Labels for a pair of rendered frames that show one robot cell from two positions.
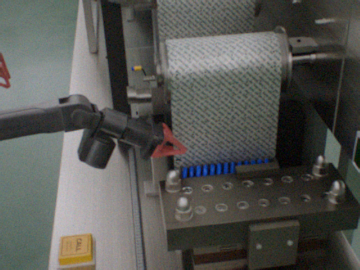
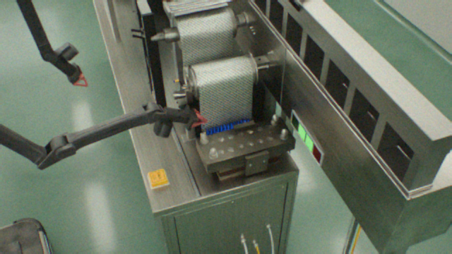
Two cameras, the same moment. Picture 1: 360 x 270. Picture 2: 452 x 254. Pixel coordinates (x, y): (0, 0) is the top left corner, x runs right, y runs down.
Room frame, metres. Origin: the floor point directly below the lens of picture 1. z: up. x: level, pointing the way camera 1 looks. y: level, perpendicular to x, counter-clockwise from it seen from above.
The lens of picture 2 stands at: (-0.39, 0.21, 2.38)
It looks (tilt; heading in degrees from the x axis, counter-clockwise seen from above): 45 degrees down; 349
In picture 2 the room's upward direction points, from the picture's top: 2 degrees counter-clockwise
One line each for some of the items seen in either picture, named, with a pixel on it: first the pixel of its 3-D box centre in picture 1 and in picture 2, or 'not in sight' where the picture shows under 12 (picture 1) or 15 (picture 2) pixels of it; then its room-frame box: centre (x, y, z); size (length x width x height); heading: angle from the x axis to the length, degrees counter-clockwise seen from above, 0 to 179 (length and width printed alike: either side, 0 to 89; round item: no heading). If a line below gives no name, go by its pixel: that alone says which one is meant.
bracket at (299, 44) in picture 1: (301, 44); (260, 60); (1.06, -0.25, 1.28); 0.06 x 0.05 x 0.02; 97
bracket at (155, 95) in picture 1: (152, 139); (186, 114); (1.06, 0.09, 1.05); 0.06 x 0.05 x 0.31; 97
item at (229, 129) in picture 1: (225, 132); (226, 109); (0.98, -0.08, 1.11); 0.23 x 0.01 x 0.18; 97
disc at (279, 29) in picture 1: (279, 60); (251, 69); (1.06, -0.21, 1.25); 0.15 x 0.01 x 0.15; 7
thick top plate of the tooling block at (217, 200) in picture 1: (254, 204); (245, 143); (0.87, -0.14, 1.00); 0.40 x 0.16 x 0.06; 97
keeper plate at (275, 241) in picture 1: (272, 245); (256, 163); (0.78, -0.17, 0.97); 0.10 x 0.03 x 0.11; 97
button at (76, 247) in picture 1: (76, 249); (157, 178); (0.84, 0.25, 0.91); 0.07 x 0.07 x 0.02; 7
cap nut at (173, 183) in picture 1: (173, 179); (203, 137); (0.90, 0.03, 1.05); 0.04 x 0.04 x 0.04
